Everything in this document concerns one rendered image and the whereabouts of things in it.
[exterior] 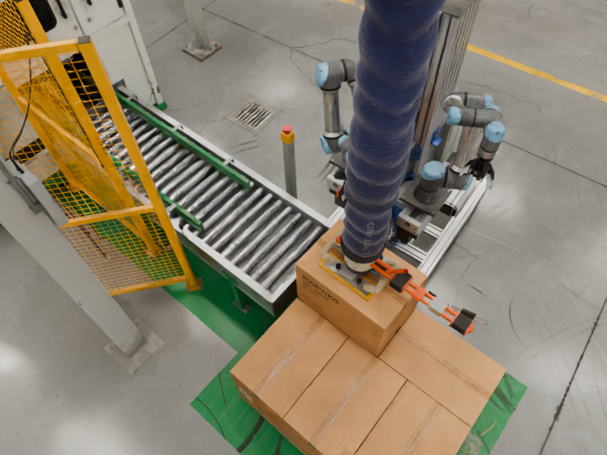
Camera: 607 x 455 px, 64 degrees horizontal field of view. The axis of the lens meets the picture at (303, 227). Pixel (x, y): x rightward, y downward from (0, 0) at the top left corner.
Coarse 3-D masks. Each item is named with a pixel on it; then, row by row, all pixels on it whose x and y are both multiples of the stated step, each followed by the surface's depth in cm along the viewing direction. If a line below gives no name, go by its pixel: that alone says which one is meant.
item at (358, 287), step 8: (336, 256) 264; (320, 264) 261; (328, 264) 260; (336, 264) 258; (344, 264) 261; (328, 272) 260; (336, 272) 258; (344, 280) 255; (352, 280) 255; (360, 280) 252; (368, 280) 255; (352, 288) 253; (360, 288) 252; (360, 296) 252; (368, 296) 250
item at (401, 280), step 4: (392, 276) 241; (396, 276) 242; (400, 276) 242; (404, 276) 242; (408, 276) 242; (392, 280) 241; (396, 280) 241; (400, 280) 241; (404, 280) 241; (408, 280) 241; (392, 284) 242; (396, 284) 238; (400, 284) 239; (404, 284) 239; (408, 284) 242; (396, 288) 241; (400, 288) 237; (404, 288) 237
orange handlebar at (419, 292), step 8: (336, 240) 256; (384, 264) 247; (384, 272) 244; (408, 288) 239; (416, 288) 238; (416, 296) 236; (432, 296) 236; (456, 312) 231; (448, 320) 230; (472, 328) 227
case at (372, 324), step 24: (312, 264) 264; (408, 264) 263; (312, 288) 272; (336, 288) 255; (384, 288) 255; (336, 312) 271; (360, 312) 248; (384, 312) 247; (408, 312) 278; (360, 336) 270; (384, 336) 252
